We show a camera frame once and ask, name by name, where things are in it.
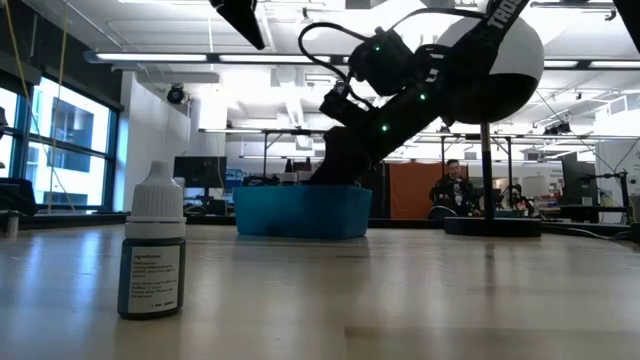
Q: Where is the large window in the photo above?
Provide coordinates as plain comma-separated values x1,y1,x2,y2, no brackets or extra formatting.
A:
0,74,121,214

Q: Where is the blue white-capped food coloring bottle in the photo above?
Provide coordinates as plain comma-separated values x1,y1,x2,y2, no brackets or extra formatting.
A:
117,159,188,321

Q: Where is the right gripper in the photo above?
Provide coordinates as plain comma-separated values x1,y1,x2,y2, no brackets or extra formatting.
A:
308,125,389,187

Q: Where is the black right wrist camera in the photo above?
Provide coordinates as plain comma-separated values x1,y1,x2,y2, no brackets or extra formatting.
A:
318,82,374,129

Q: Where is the orange partition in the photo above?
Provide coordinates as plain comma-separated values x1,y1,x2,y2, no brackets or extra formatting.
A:
388,162,471,220

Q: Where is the black aluminium table frame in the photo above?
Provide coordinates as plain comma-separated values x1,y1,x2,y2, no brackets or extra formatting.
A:
0,209,640,245

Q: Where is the black ceiling spotlight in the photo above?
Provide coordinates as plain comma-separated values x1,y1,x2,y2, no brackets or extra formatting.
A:
166,83,187,106

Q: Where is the ceiling light strip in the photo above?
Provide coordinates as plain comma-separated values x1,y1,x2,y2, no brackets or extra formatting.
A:
542,58,640,70
83,49,351,65

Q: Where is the black camera cable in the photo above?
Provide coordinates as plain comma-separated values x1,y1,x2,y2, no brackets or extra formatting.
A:
298,21,376,109

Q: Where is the person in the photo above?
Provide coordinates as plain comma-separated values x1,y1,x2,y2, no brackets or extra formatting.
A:
428,158,482,220

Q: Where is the yellow extension cable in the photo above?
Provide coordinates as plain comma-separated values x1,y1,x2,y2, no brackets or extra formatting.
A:
2,0,71,214

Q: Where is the black monitor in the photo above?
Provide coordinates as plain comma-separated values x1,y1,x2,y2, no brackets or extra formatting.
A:
173,155,229,190

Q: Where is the black lamp pole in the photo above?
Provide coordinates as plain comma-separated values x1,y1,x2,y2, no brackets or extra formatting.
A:
479,122,496,221

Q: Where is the teal plastic box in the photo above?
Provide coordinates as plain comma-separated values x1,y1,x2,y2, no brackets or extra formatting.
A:
232,184,374,240

